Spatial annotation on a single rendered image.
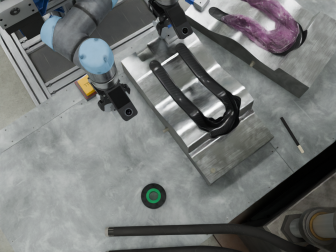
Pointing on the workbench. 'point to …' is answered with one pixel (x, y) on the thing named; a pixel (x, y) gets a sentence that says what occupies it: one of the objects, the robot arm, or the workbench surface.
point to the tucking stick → (292, 135)
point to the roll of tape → (152, 192)
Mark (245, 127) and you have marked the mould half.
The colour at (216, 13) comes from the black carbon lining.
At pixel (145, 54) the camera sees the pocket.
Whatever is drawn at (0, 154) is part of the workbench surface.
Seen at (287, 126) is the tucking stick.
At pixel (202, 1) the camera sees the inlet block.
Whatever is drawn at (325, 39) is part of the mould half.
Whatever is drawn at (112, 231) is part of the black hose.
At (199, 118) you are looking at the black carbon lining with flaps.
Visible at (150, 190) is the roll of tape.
